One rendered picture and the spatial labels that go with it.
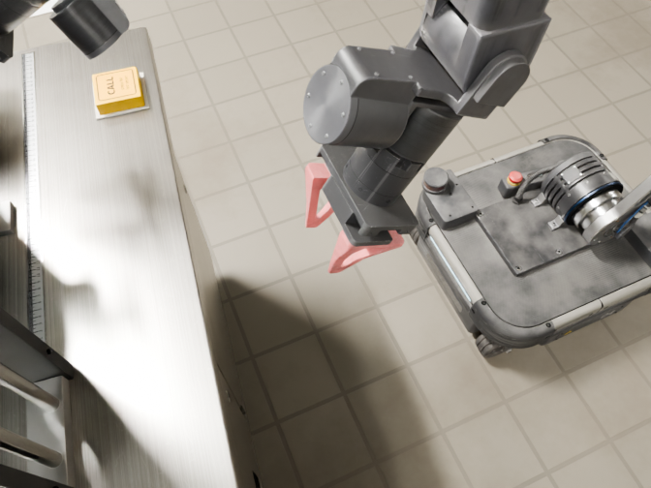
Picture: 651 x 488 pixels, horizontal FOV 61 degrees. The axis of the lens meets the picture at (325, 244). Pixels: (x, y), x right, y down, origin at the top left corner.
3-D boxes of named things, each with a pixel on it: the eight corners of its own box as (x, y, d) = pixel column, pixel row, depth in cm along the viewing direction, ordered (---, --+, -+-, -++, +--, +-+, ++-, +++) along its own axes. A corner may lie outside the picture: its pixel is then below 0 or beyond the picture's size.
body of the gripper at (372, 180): (356, 240, 48) (403, 182, 43) (311, 156, 52) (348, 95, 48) (410, 237, 52) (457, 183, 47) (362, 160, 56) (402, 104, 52)
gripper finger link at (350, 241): (315, 293, 53) (363, 232, 47) (287, 235, 56) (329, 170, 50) (368, 287, 57) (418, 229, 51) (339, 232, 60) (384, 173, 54)
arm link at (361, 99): (542, 65, 39) (476, -7, 43) (428, 36, 32) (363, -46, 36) (441, 182, 46) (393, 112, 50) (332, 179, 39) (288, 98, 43)
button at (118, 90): (145, 106, 87) (140, 95, 84) (100, 116, 86) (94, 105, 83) (139, 76, 90) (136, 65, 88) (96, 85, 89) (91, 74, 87)
